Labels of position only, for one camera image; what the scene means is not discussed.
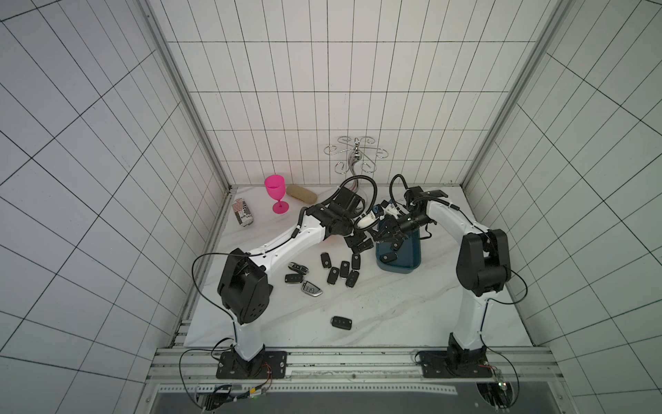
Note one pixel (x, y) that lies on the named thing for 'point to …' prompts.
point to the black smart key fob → (293, 279)
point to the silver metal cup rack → (359, 153)
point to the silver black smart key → (311, 289)
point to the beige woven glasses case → (302, 194)
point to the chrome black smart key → (297, 268)
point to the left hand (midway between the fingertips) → (357, 236)
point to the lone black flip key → (342, 323)
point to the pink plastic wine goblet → (276, 187)
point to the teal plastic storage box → (400, 252)
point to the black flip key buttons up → (352, 279)
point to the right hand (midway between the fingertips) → (381, 233)
